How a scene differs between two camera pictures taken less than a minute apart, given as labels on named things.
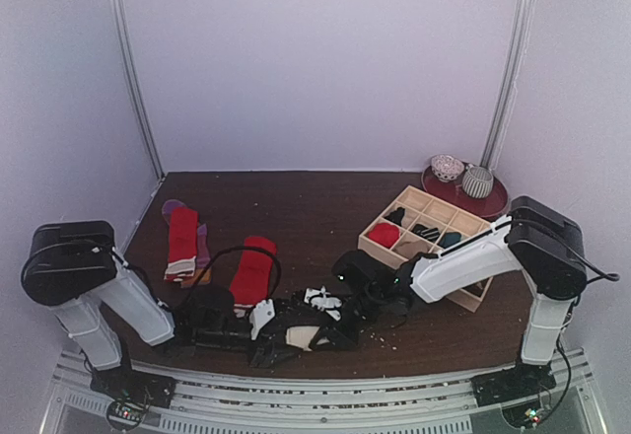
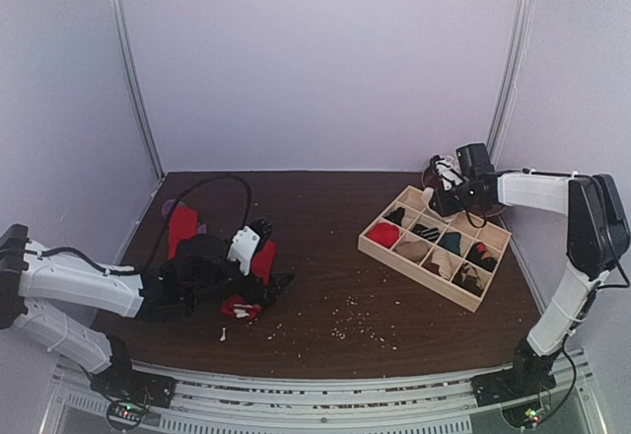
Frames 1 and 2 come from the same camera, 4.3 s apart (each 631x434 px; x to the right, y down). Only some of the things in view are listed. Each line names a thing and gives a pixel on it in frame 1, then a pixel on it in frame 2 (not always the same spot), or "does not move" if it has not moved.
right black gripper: x=340 y=320 → x=441 y=199
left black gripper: x=268 y=357 → x=269 y=294
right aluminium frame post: x=513 y=63 does not move
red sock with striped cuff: x=183 y=245 does not move
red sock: x=250 y=284 does not move
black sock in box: x=395 y=216 does not move
